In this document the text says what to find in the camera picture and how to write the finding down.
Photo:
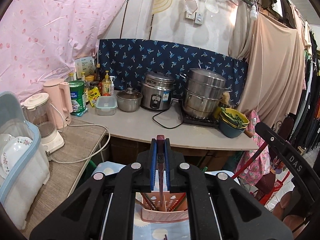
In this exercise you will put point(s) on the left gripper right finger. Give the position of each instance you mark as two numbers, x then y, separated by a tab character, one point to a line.
218	207

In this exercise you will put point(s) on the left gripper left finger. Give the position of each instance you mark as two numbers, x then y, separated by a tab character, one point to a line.
103	206

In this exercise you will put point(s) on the pink perforated utensil holder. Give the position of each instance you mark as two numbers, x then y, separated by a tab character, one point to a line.
173	209

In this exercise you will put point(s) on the dark maroon long chopstick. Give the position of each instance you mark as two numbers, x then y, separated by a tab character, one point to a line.
160	165

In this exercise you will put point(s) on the bright red chopstick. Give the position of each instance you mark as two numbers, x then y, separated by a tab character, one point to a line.
251	159

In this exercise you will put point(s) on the grey kitchen counter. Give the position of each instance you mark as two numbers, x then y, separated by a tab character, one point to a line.
142	125

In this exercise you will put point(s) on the pink floral garment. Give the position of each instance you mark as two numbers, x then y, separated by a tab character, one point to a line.
261	165

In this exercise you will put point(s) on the wooden side counter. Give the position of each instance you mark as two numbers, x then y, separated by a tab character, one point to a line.
81	141

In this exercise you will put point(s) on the stacked yellow blue bowls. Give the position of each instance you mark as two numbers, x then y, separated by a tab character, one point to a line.
232	123

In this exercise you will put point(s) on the white dish rack box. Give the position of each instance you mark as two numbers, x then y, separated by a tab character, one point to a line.
24	164

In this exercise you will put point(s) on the black induction cooker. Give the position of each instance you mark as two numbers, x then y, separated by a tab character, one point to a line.
208	122

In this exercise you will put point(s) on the clear plastic food container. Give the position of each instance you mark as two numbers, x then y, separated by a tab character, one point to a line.
106	105

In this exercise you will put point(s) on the small steel pot with lid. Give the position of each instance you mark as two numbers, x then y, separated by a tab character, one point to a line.
129	100

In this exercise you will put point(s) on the white blender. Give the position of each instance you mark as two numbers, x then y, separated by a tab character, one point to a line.
38	110

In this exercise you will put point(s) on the large steel steamer pot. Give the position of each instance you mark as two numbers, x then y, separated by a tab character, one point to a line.
203	91

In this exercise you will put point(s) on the pink electric kettle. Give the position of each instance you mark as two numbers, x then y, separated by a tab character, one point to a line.
60	97

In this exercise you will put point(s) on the yellow oil bottle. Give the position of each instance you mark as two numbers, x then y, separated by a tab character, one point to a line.
106	85

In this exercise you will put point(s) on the green milk powder can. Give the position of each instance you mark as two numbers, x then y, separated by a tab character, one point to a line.
78	100

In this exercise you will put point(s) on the silver rice cooker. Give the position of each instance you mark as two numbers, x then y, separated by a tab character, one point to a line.
157	90

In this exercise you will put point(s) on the beige hanging cloth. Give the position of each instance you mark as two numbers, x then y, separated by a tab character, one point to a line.
276	67

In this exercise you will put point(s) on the navy floral backsplash cloth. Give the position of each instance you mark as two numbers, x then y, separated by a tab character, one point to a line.
128	60

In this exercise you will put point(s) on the pink curtain sheet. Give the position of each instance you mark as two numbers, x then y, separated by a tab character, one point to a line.
41	39

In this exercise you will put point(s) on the wall power socket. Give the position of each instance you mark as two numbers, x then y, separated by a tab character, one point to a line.
195	17

